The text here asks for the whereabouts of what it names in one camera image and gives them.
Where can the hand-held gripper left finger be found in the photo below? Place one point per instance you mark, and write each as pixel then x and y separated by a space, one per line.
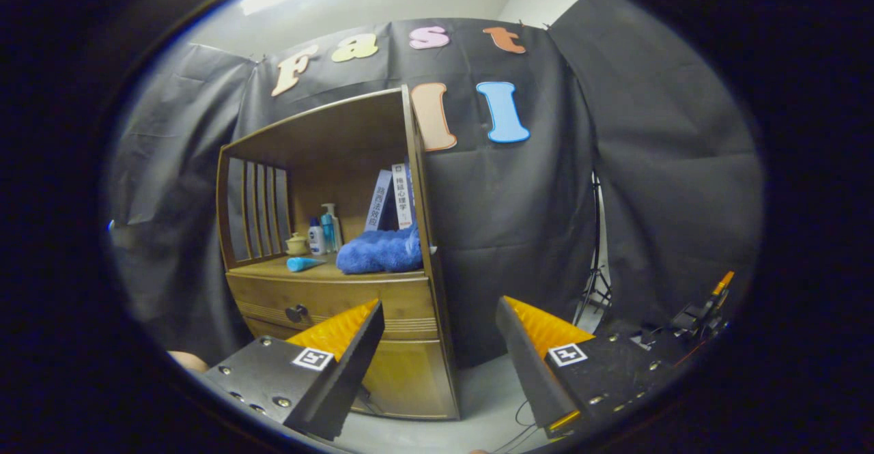
pixel 355 365

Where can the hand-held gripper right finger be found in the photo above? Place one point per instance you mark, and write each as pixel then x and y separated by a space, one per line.
pixel 526 365

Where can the wooden drawer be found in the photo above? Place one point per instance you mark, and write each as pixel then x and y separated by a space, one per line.
pixel 403 304

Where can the blue and white tube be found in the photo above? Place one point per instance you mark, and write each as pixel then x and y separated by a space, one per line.
pixel 300 264

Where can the wooden cabinet door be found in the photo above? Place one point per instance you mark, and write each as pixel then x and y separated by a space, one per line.
pixel 410 379

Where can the wooden countertop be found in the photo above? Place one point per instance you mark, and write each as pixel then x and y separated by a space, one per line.
pixel 328 274

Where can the wooden cabinet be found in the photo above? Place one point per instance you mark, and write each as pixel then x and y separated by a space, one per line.
pixel 328 140

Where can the blue towel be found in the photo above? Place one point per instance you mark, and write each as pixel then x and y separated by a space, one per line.
pixel 379 252

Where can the black backdrop cloth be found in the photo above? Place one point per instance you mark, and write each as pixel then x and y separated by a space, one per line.
pixel 519 235

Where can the white lotion bottle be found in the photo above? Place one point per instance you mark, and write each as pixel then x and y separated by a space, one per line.
pixel 316 241

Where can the small beige lidded cup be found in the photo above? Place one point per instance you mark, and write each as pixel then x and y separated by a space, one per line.
pixel 296 244

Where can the blue pump bottle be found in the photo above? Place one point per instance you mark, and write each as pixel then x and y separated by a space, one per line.
pixel 330 232

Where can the black tripod stand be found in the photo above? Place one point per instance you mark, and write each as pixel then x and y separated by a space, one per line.
pixel 598 235

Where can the dark blue book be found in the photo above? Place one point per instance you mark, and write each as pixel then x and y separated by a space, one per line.
pixel 411 215

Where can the grey book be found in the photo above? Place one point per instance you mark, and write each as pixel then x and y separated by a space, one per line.
pixel 377 201

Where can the white spine book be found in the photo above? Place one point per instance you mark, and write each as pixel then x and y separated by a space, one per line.
pixel 402 198

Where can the black and orange tool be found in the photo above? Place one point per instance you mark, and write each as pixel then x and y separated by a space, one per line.
pixel 696 317

